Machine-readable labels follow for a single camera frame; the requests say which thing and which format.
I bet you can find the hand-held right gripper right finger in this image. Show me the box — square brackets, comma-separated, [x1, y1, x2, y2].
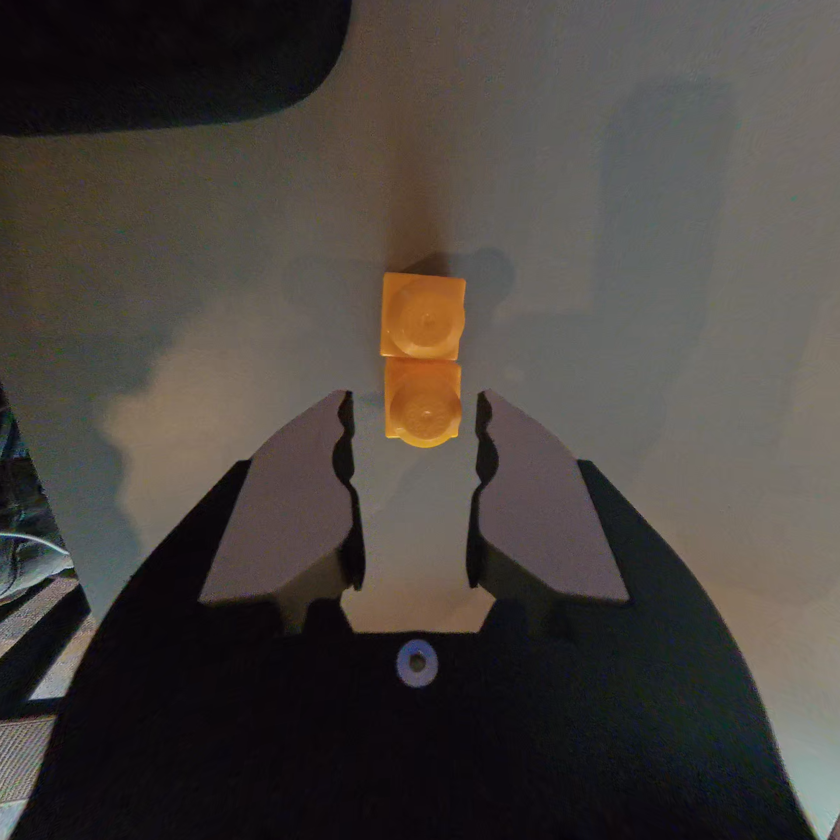
[466, 390, 632, 634]

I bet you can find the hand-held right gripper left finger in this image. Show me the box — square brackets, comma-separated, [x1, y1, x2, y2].
[199, 390, 367, 634]

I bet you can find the orange building block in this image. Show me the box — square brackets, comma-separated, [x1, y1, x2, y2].
[381, 272, 468, 362]
[384, 359, 463, 450]

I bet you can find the person's leg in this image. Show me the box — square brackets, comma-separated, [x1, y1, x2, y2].
[0, 394, 77, 605]

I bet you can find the black textured wrist rest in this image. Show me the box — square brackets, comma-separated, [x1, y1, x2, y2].
[0, 0, 353, 139]

